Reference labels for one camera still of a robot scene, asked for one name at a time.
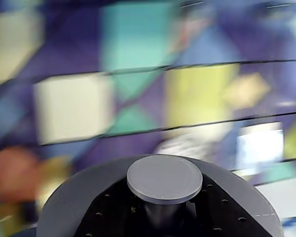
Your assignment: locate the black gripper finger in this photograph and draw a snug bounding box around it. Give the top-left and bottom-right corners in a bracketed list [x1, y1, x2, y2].
[73, 178, 151, 237]
[194, 172, 275, 237]

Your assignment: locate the gray pot lid with knob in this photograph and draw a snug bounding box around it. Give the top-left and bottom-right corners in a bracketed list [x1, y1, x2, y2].
[36, 153, 285, 237]

